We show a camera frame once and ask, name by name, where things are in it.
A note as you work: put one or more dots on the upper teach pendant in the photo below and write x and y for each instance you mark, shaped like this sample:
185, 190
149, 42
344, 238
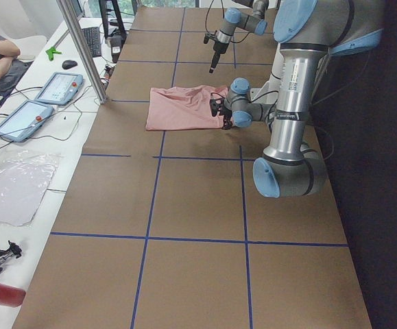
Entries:
60, 88

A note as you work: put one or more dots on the teach pendant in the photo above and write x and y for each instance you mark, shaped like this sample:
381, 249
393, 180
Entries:
60, 88
24, 121

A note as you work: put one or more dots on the aluminium frame post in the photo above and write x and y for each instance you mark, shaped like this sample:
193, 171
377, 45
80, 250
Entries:
75, 31

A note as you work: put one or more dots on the black keyboard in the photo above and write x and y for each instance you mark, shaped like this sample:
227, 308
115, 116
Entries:
93, 40

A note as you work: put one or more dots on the red bottle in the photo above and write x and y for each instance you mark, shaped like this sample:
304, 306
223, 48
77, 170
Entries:
11, 296

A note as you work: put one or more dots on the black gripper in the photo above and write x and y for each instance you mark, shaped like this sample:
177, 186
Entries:
226, 119
217, 49

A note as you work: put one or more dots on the white column with base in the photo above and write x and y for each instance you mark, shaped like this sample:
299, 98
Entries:
268, 93

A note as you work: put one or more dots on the pink snoopy t-shirt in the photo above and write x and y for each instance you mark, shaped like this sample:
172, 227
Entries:
179, 108

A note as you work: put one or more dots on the green plastic part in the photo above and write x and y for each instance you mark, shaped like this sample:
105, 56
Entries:
51, 52

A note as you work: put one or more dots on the brown paper table cover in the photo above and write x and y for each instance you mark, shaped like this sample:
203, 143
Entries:
167, 230

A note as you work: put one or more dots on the clear plastic bag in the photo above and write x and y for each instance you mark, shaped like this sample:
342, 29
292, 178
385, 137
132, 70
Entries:
25, 175

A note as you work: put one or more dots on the black computer mouse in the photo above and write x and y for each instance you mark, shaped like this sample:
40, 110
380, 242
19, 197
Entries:
69, 64

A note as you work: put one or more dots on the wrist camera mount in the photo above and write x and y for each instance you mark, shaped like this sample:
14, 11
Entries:
217, 106
210, 36

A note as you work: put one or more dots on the lower teach pendant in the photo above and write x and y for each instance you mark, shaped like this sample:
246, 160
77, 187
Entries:
24, 121

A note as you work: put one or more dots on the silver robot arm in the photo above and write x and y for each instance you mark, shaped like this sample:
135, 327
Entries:
233, 19
306, 31

